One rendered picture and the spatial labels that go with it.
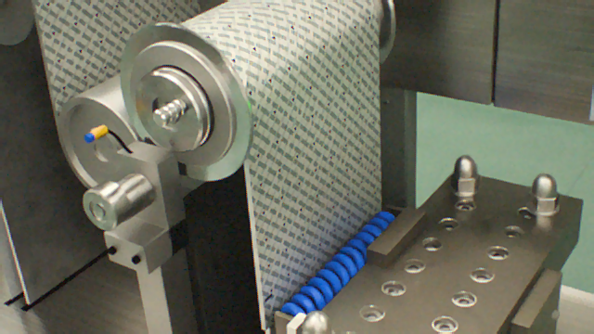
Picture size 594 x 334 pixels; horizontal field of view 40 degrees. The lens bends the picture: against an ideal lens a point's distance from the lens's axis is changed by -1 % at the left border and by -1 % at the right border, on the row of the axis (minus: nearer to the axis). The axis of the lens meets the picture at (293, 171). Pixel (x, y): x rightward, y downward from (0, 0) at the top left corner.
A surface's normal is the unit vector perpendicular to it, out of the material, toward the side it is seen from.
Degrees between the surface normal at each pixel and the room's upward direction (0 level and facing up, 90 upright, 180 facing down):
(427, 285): 0
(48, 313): 0
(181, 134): 90
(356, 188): 90
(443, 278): 0
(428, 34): 90
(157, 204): 90
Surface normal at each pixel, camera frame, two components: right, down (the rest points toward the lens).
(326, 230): 0.83, 0.22
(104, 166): -0.55, 0.44
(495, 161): -0.07, -0.87
